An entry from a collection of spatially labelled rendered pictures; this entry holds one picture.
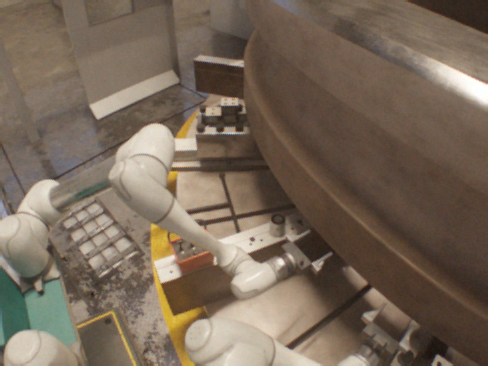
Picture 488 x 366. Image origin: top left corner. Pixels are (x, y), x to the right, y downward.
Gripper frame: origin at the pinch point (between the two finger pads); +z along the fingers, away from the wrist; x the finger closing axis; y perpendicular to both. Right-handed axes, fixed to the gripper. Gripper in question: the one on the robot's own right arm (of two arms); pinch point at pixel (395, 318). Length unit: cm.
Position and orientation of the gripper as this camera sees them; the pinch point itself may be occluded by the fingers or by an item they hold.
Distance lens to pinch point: 130.6
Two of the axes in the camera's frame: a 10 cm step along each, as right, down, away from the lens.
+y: 0.0, 7.2, 6.9
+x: 6.7, 5.1, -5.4
